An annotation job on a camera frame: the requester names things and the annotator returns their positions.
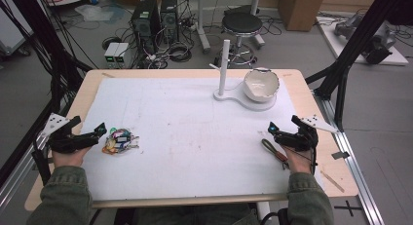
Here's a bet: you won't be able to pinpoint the white foam mat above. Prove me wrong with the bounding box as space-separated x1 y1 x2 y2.
54 76 326 204

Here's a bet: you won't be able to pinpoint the large black computer tower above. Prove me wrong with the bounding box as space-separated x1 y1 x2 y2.
131 0 162 56

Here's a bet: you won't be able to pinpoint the white eggshell-shaped bowl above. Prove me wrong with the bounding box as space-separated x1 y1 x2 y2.
243 67 282 104

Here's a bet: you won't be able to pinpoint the cardboard box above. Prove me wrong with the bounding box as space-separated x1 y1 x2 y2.
278 0 328 32

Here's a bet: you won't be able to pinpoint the clear plastic bag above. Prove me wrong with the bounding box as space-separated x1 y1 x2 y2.
74 3 114 23

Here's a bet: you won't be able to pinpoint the person's legs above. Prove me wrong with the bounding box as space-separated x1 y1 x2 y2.
113 203 261 225

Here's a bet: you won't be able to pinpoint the person's right hand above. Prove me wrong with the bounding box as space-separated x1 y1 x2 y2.
281 145 314 174

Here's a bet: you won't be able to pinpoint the white table pedestal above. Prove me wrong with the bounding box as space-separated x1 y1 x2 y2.
255 201 273 223

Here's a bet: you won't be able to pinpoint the thin wooden stick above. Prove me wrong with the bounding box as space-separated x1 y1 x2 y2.
319 169 347 194

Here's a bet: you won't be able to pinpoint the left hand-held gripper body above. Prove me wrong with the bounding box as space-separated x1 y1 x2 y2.
42 112 99 154

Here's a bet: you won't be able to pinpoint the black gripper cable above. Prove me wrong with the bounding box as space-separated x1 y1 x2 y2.
31 147 53 187
308 146 319 176

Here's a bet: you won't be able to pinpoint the white floor board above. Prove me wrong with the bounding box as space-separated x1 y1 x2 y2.
316 15 410 67

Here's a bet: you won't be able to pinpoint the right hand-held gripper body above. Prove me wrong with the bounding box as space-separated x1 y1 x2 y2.
274 114 341 153

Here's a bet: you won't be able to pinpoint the white key stand with post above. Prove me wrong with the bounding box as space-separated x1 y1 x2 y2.
208 39 278 113

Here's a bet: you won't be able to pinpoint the grey and black robot device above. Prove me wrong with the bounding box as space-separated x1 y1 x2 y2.
333 13 397 65

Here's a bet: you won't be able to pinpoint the person's left hand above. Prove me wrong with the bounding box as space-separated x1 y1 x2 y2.
52 146 93 169

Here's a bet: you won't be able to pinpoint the grey cabinet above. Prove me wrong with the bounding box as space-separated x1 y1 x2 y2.
0 0 34 58

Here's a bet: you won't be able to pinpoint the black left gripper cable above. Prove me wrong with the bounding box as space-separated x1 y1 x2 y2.
31 147 53 187

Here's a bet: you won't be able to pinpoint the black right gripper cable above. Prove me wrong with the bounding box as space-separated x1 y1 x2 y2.
308 146 319 176

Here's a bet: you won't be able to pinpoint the small black computer tower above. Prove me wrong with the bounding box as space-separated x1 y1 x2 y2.
159 0 180 45

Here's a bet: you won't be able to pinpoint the dark tape piece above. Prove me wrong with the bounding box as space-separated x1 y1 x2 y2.
330 150 351 161

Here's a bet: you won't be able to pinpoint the white power supply box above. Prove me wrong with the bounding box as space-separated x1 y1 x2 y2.
114 42 131 69
103 42 120 69

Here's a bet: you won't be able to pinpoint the black cable coil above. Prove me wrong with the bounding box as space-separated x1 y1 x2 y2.
168 42 193 63

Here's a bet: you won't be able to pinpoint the aluminium rail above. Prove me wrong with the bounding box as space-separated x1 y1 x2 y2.
312 89 387 225
0 121 60 213

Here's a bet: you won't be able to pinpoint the black round stool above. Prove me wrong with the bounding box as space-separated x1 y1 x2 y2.
213 12 264 69

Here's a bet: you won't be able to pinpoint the white desk leg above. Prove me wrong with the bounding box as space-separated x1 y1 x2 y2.
250 0 267 50
194 0 212 55

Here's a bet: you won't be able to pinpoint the black frame strut with cables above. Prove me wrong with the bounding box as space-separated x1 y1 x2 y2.
0 0 94 187

